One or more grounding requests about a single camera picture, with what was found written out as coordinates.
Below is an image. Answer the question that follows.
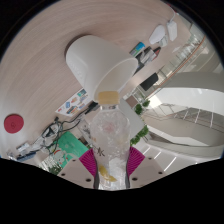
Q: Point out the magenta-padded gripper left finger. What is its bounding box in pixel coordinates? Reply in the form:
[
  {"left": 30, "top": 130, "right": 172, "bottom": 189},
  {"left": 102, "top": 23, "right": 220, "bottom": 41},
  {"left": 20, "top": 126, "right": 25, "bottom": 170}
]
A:
[{"left": 57, "top": 148, "right": 100, "bottom": 190}]

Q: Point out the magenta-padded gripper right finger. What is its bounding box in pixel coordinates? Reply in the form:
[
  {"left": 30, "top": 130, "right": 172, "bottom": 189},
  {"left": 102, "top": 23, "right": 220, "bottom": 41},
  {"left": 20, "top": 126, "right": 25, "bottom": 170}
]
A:
[{"left": 125, "top": 146, "right": 167, "bottom": 189}]

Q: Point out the clear bottle with tan cap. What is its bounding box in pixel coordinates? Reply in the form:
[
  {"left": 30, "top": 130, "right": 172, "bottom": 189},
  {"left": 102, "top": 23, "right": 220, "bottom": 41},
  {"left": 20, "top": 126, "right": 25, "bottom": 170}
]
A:
[{"left": 89, "top": 90, "right": 132, "bottom": 191}]

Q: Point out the green tote bag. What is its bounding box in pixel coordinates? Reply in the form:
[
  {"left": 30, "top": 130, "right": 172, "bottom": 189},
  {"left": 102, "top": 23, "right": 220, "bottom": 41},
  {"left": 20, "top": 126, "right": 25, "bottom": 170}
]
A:
[{"left": 39, "top": 130, "right": 89, "bottom": 176}]

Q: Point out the white planter cabinet with plants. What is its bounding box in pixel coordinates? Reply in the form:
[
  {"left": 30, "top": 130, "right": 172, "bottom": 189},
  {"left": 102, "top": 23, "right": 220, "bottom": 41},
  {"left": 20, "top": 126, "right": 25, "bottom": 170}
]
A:
[{"left": 118, "top": 98, "right": 150, "bottom": 147}]

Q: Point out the small black pouch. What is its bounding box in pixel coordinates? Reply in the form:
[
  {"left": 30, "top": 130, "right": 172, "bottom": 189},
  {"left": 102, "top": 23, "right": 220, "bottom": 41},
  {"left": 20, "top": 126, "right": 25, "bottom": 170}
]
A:
[{"left": 86, "top": 101, "right": 100, "bottom": 113}]

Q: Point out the colourful sticker sheet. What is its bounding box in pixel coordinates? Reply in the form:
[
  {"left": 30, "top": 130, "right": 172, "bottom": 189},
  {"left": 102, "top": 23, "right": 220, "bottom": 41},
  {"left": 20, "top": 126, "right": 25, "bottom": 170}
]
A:
[{"left": 54, "top": 88, "right": 89, "bottom": 116}]

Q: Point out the black chair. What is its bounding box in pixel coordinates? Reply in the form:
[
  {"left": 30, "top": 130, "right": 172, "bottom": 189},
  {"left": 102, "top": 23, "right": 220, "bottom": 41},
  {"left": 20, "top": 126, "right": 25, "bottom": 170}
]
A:
[{"left": 139, "top": 72, "right": 159, "bottom": 92}]

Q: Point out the white mug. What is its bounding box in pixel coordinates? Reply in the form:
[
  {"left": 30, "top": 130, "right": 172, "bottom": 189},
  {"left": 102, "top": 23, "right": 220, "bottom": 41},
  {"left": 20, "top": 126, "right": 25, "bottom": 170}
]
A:
[{"left": 65, "top": 34, "right": 138, "bottom": 103}]

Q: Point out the open paper booklet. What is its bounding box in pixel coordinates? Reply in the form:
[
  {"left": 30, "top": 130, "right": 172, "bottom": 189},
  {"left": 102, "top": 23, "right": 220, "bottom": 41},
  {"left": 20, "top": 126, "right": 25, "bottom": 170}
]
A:
[{"left": 135, "top": 46, "right": 162, "bottom": 69}]

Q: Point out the white computer mouse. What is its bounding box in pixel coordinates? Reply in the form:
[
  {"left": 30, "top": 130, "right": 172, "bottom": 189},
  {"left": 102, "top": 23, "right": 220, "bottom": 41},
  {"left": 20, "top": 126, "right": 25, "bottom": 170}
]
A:
[{"left": 148, "top": 24, "right": 167, "bottom": 45}]

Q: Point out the white power adapter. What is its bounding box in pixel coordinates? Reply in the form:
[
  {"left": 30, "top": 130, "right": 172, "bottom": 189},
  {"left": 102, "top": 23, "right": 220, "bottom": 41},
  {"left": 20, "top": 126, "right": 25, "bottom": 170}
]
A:
[{"left": 166, "top": 20, "right": 179, "bottom": 42}]

